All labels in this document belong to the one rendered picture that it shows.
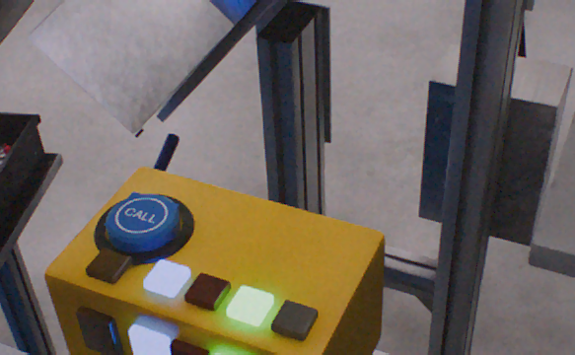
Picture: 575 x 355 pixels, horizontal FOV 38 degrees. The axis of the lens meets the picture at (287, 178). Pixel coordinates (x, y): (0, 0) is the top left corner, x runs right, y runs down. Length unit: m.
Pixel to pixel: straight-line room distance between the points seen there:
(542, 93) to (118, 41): 0.48
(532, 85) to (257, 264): 0.62
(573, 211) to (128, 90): 0.43
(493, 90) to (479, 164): 0.10
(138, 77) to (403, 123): 1.61
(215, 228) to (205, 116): 1.94
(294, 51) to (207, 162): 1.32
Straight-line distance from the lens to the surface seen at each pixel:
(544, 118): 0.99
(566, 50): 2.74
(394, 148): 2.26
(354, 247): 0.45
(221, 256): 0.45
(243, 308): 0.41
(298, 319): 0.41
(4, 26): 0.94
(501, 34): 0.84
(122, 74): 0.79
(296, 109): 0.98
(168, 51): 0.79
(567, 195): 0.83
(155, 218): 0.46
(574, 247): 0.78
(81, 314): 0.46
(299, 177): 1.05
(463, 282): 1.06
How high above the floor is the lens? 1.39
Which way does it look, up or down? 40 degrees down
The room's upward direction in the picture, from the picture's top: 3 degrees counter-clockwise
